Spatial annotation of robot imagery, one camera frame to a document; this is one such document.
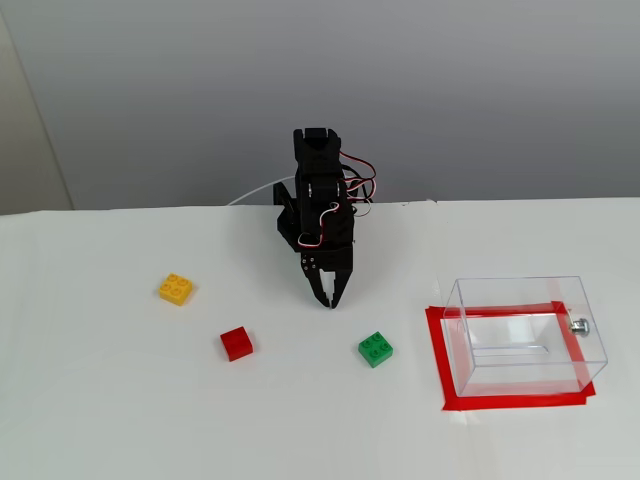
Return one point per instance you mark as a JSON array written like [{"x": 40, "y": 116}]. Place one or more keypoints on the silver cam lock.
[{"x": 580, "y": 327}]

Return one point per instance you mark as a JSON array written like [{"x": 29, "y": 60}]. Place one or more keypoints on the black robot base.
[{"x": 287, "y": 220}]

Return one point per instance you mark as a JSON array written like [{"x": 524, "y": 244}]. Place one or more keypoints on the transparent plastic box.
[{"x": 525, "y": 295}]

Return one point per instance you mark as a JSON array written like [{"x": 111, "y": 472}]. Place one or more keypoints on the yellow lego brick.
[{"x": 176, "y": 290}]

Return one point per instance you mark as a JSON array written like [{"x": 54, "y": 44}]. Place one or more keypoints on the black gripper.
[{"x": 334, "y": 261}]

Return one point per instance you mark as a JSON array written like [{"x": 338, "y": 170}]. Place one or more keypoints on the red tape frame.
[{"x": 500, "y": 401}]

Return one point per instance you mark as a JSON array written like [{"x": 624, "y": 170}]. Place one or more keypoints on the green lego brick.
[{"x": 376, "y": 350}]

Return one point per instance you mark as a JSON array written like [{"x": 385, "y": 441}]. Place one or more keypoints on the red lego brick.
[{"x": 237, "y": 344}]

